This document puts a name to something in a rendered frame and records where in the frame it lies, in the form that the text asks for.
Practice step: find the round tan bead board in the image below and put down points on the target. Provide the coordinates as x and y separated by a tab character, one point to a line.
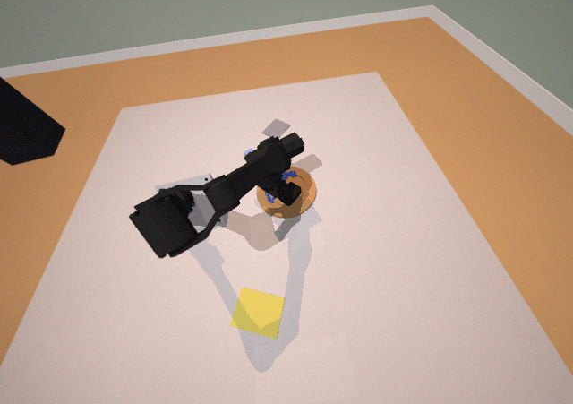
300	205

